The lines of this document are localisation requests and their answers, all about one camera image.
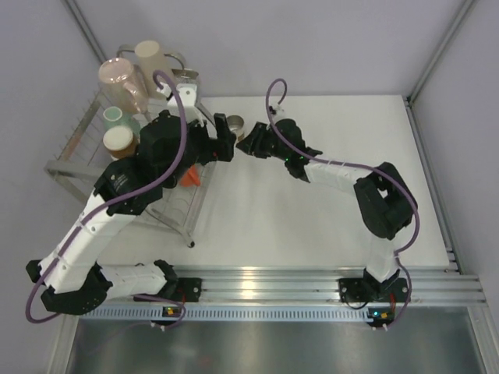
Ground stainless steel dish rack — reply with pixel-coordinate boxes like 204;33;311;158
44;44;215;248

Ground perforated cable duct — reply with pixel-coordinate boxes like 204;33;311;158
82;305;379;323

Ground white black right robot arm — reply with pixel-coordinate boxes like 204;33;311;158
236;118;420;303

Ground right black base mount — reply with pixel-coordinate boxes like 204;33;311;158
338;268;409;305

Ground orange mug white inside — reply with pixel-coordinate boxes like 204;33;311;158
180;165;201;188

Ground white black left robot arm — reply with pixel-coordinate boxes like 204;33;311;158
26;110;236;319

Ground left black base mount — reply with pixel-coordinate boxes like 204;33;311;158
133;259;203;303

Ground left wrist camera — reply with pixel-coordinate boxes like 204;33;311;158
173;69;202;123

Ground iridescent pink mug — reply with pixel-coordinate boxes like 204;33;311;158
98;58;149;115

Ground steel cup with brown band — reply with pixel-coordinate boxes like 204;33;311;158
227;115;245;142

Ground steel cup with cork base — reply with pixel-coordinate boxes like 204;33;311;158
103;125;138;161

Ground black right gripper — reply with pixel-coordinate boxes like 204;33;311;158
235;123;289;163

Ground tall beige cup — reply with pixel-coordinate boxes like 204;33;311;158
134;41;176;100

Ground teal green mug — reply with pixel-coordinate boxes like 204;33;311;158
103;106;141;136

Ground aluminium mounting rail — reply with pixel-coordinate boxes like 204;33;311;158
65;264;484;305

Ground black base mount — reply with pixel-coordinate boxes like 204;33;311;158
338;268;409;305
133;259;203;303

